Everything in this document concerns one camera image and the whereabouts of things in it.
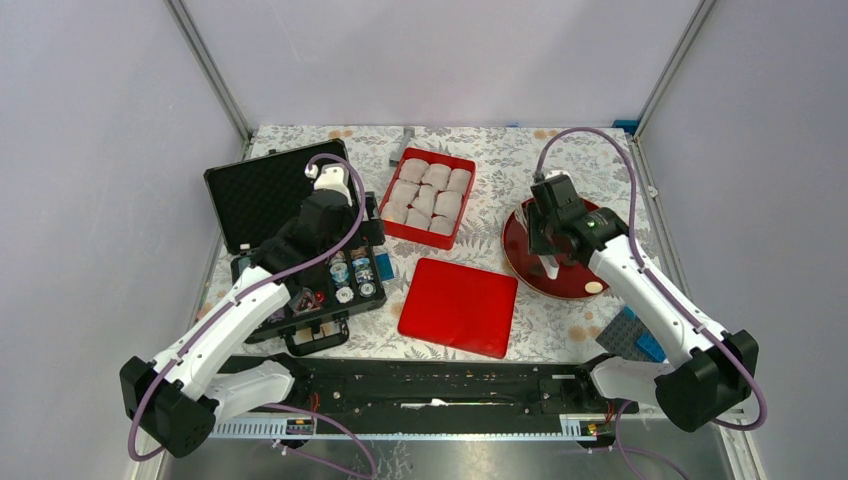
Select silver tweezers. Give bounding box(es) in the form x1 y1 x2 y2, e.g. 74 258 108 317
538 255 560 280

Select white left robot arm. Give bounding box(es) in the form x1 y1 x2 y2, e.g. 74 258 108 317
119 159 372 462

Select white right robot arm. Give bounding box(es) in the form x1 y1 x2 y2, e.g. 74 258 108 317
524 172 759 432

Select white dome chocolate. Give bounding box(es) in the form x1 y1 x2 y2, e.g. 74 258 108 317
584 281 605 295

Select dark red round tray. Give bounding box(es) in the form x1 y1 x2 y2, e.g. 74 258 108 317
501 198 609 300

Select black poker chip case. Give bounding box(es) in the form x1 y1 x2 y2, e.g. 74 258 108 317
204 140 387 356

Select red tin box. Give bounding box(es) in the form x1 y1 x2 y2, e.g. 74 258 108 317
379 147 476 250

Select white paper cup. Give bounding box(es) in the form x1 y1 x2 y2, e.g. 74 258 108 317
433 191 463 221

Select red tin lid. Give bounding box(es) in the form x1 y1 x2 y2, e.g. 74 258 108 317
398 258 518 359

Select grey lego baseplate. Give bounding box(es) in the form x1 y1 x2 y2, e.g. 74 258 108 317
596 306 651 362

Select blue lego brick on baseplate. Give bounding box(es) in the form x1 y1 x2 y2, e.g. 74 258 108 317
635 332 667 363

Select grey metal bracket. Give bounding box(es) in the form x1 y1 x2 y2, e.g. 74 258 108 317
389 126 415 167

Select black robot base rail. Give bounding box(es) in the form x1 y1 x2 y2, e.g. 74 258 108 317
218 354 641 439

